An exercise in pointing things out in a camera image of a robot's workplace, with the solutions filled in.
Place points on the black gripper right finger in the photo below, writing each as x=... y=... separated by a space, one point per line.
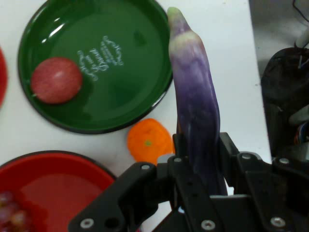
x=277 y=188

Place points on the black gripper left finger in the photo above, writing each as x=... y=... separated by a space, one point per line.
x=135 y=193

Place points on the purple eggplant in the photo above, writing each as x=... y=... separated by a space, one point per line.
x=195 y=96

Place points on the orange tangerine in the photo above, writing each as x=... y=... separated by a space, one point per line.
x=149 y=137

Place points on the red round plate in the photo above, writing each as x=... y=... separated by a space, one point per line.
x=60 y=193

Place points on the green round plate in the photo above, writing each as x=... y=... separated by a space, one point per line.
x=135 y=72

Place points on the bunch of red grapes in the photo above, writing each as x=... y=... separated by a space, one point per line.
x=12 y=215

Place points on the red apple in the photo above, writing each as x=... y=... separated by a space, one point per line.
x=56 y=81

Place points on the watermelon slice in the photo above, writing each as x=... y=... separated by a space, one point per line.
x=2 y=77

